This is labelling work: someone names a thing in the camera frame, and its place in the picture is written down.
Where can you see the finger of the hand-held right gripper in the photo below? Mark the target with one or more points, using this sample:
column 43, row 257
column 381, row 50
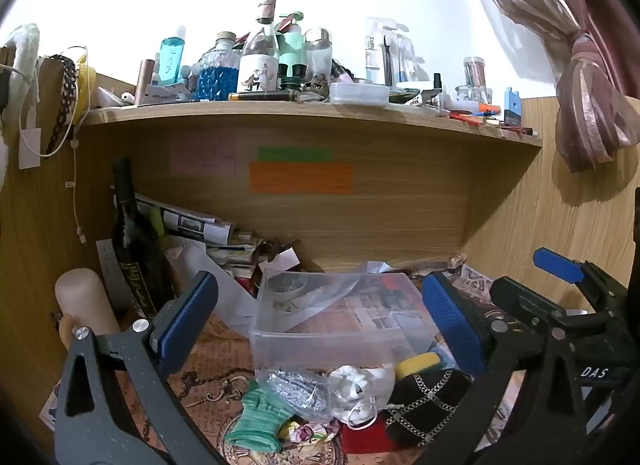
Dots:
column 520, row 297
column 557, row 266

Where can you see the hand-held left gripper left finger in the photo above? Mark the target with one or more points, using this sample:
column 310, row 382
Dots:
column 187, row 312

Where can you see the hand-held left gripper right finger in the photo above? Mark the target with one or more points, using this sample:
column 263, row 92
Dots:
column 450, row 317

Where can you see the white plastic sheet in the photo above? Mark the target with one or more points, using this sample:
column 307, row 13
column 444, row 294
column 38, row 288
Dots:
column 220, row 285

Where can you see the yellow sponge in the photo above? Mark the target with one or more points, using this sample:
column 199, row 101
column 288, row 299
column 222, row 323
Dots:
column 417, row 365

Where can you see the vintage print paper mat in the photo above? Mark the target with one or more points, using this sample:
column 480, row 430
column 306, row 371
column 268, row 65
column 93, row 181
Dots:
column 215, row 380

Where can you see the pile of paper clutter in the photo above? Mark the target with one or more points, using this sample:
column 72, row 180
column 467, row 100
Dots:
column 245, row 252

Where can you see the grey metal ruler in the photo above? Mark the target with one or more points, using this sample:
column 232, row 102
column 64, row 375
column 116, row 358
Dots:
column 111, row 275

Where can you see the dark wine bottle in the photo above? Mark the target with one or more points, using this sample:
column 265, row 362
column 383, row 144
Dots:
column 132, row 245

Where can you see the rolled newspaper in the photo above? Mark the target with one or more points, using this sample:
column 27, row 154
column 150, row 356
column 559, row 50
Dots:
column 190, row 222

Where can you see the small ceramic bowl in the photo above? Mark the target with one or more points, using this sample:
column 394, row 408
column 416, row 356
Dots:
column 286, row 287

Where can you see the cream pillar candle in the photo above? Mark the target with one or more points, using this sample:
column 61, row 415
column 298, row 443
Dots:
column 82, row 297

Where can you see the clear plastic storage box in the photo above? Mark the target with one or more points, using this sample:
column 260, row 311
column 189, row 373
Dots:
column 340, row 330

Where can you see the white face mask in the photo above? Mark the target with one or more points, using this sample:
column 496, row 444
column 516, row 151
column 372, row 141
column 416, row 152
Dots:
column 360, row 390

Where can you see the green knitted glove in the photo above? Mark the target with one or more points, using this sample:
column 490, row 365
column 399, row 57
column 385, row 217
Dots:
column 257, row 420

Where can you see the silver foil bag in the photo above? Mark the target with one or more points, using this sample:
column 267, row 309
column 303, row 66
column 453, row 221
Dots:
column 297, row 392

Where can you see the red cloth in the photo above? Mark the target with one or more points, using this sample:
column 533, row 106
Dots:
column 365, row 437

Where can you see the pink sticky note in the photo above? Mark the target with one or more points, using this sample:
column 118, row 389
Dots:
column 202, row 154

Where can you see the blue and black packet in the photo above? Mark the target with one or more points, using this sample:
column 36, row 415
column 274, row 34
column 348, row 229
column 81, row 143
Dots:
column 512, row 110

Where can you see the floral fabric piece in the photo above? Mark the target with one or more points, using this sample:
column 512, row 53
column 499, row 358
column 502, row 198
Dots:
column 307, row 432

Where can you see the orange pen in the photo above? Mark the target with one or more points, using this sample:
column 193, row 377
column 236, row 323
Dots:
column 482, row 109

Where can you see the orange sticky note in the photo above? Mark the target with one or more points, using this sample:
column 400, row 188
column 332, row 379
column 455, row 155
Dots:
column 300, row 178

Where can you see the green sticky note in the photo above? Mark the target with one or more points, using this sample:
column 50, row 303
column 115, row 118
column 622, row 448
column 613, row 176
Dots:
column 294, row 154

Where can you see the pink curtain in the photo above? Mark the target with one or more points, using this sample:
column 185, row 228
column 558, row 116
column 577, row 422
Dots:
column 580, row 70

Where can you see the clear glass jar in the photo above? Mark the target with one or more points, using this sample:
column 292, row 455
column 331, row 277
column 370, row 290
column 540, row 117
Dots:
column 475, row 77

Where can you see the wooden shelf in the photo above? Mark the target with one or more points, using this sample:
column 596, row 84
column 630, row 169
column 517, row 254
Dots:
column 300, row 122

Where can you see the white paper tag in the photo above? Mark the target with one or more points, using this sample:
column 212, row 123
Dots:
column 29, row 147

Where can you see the white cone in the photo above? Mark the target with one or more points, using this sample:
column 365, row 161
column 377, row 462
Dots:
column 109, row 97

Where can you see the dark amber pen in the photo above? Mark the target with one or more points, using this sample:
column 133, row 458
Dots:
column 262, row 95

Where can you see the rose gold tube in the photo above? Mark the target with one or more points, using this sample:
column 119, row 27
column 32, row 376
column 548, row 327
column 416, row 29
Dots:
column 144, row 82

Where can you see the blue faceted glass bottle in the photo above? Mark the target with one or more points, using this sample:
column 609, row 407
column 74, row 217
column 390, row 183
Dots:
column 216, row 77

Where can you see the black lace band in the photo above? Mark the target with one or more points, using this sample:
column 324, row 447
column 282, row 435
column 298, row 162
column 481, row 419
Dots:
column 64, row 110

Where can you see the small clear lidded box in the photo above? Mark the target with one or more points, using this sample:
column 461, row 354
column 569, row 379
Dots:
column 359, row 94

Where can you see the yellow hanging item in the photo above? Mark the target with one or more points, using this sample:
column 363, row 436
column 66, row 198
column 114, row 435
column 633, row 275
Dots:
column 86, row 90

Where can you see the blue liquid plastic bottle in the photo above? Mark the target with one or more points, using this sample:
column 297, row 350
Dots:
column 171, row 60

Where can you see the clear labelled glass bottle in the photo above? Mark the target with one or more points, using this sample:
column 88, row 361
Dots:
column 260, row 60

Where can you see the packaged dental picks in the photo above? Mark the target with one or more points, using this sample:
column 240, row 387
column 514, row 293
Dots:
column 387, row 52

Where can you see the mint green pump bottle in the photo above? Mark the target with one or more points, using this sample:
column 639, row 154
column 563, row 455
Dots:
column 291, row 47

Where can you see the clear round glass bottle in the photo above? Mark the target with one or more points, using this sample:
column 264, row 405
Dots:
column 319, row 52

